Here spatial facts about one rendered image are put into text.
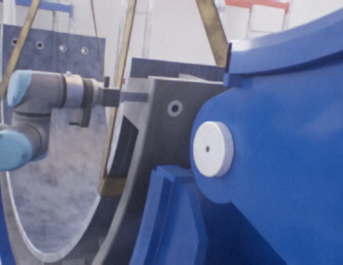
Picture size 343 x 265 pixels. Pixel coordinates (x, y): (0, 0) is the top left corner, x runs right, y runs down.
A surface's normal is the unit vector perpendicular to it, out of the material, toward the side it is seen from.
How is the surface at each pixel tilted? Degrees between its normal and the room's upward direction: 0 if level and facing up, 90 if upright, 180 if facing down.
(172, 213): 90
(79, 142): 45
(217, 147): 90
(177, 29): 90
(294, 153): 90
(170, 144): 102
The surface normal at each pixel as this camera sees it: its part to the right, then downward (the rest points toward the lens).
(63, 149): 0.42, -0.54
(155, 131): 0.44, 0.37
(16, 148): 0.11, 0.20
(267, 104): -0.87, -0.03
